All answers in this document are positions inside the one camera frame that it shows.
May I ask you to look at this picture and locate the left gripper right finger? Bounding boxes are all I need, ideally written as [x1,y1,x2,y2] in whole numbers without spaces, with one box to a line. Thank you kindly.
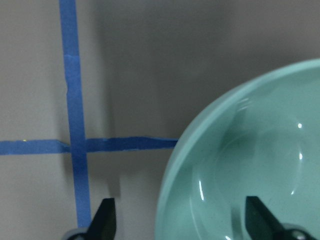
[245,196,315,240]

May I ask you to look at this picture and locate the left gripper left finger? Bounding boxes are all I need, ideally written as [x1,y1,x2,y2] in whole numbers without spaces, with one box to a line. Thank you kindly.
[62,198,117,240]

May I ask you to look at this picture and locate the green bowl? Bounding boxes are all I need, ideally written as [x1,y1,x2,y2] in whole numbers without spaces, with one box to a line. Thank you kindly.
[154,59,320,240]

